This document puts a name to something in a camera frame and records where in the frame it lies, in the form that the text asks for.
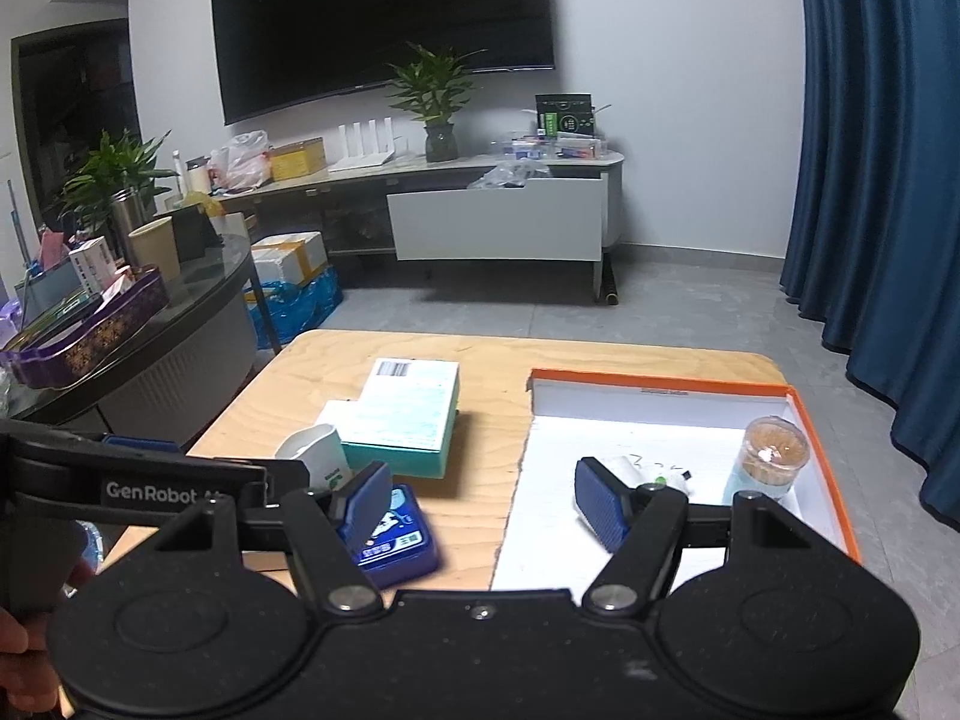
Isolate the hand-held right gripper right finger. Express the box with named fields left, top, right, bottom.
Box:
left=576, top=456, right=815, bottom=616

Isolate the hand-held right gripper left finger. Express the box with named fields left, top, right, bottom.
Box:
left=154, top=461, right=395, bottom=616

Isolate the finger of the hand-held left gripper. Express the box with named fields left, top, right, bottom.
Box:
left=101, top=433, right=187, bottom=457
left=266, top=460, right=311, bottom=497

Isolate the blue tin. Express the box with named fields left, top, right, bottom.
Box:
left=337, top=483, right=441, bottom=591

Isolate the orange-edged white box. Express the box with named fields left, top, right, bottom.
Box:
left=490, top=367, right=864, bottom=595

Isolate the person's left hand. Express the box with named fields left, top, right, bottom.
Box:
left=0, top=604, right=57, bottom=702

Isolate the white paper cup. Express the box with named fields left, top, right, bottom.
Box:
left=273, top=423, right=354, bottom=497

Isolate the small white plastic object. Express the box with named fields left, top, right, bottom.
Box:
left=606, top=453, right=692, bottom=501

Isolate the white and teal carton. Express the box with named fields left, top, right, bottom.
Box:
left=336, top=358, right=461, bottom=482

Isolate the round dark glass coffee table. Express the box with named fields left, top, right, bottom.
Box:
left=0, top=232, right=261, bottom=445

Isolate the purple patterned tin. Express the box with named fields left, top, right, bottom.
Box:
left=0, top=265, right=170, bottom=392

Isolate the blue plastic bag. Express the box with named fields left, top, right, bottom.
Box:
left=246, top=268, right=345, bottom=350

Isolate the clear toothpick jar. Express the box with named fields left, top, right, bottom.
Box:
left=723, top=415, right=812, bottom=505

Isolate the white printed box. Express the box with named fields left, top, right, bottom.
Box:
left=69, top=235, right=121, bottom=295

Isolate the beige cup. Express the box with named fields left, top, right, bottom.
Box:
left=128, top=216, right=183, bottom=283

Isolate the white and yellow carton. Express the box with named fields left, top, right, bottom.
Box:
left=250, top=230, right=332, bottom=287

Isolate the steel tumbler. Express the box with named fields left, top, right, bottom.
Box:
left=110, top=187, right=155, bottom=250

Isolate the leafy bamboo plant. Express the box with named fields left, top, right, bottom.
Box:
left=58, top=130, right=182, bottom=241

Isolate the grey tv cabinet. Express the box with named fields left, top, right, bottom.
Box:
left=216, top=148, right=626, bottom=302

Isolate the white plastic bag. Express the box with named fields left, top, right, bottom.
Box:
left=209, top=130, right=272, bottom=193

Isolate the yellow box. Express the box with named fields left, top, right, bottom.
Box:
left=268, top=137, right=328, bottom=182

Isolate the white router with antennas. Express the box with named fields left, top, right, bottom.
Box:
left=328, top=115, right=399, bottom=171

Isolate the clear plastic bag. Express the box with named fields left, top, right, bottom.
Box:
left=468, top=160, right=554, bottom=191

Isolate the pile of small clear boxes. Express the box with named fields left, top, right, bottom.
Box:
left=495, top=129, right=608, bottom=164

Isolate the black and green box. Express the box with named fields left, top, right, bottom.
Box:
left=534, top=93, right=596, bottom=140

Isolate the blue curtain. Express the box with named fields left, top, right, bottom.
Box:
left=778, top=0, right=960, bottom=535

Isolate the potted plant in dark vase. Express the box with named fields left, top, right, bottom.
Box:
left=385, top=41, right=488, bottom=164

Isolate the black wall television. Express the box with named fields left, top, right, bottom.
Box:
left=209, top=0, right=557, bottom=126

